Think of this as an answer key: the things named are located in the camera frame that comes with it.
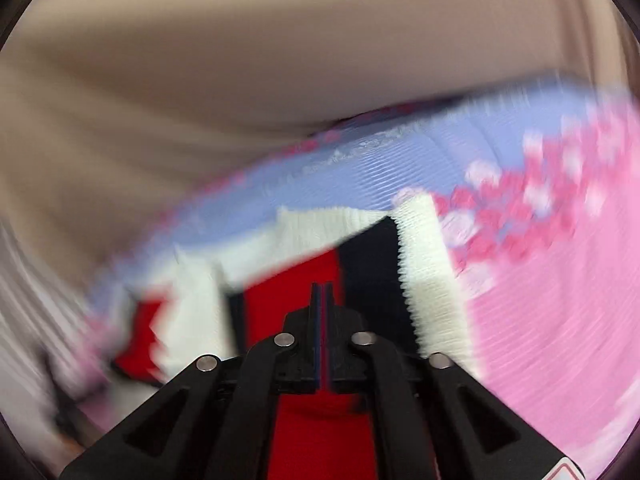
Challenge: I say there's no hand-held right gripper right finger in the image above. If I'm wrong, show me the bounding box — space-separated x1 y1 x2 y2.
321 282 587 480

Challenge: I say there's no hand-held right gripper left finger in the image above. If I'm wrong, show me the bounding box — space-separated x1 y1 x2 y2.
59 282 322 480

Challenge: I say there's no red white black knit garment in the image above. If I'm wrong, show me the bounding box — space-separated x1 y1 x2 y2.
112 194 485 480

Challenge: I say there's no pink and lilac printed blanket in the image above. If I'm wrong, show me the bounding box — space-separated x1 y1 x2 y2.
47 72 640 471

